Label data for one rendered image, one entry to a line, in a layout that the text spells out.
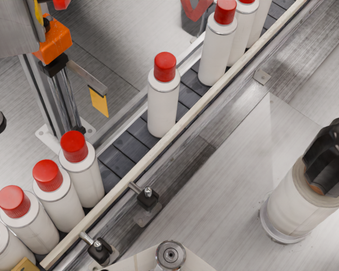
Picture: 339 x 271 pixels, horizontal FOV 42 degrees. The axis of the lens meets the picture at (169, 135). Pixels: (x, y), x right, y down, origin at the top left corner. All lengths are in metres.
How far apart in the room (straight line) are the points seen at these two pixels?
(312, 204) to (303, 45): 0.53
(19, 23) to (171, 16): 0.70
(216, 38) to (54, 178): 0.37
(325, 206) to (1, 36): 0.44
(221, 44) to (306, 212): 0.32
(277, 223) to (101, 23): 0.60
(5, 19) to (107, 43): 0.64
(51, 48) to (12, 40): 0.15
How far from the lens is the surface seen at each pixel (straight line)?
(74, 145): 0.59
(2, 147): 0.91
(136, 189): 0.74
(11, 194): 0.58
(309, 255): 0.79
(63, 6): 0.40
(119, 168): 0.79
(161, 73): 0.66
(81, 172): 0.62
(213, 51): 0.79
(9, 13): 0.38
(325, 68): 1.04
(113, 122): 0.74
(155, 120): 0.76
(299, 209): 0.64
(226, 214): 0.77
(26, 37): 0.40
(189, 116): 0.80
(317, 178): 0.56
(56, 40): 0.54
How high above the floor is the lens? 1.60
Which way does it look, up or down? 62 degrees down
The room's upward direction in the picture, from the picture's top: 6 degrees clockwise
